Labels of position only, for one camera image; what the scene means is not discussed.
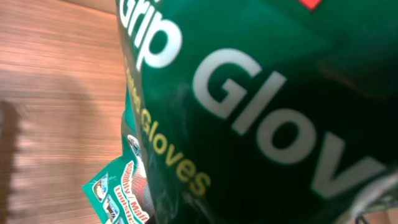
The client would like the green 3M gloves packet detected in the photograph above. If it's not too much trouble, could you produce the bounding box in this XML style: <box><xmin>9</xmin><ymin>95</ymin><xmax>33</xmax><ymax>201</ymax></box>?
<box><xmin>83</xmin><ymin>0</ymin><xmax>397</xmax><ymax>223</ymax></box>

